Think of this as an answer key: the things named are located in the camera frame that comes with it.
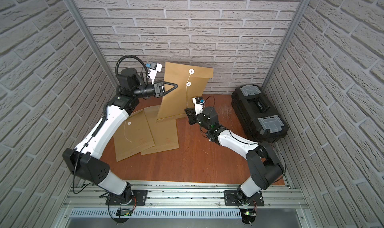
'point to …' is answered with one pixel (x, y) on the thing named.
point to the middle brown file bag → (164, 132)
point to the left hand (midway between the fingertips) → (179, 85)
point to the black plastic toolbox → (257, 114)
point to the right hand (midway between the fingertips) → (187, 109)
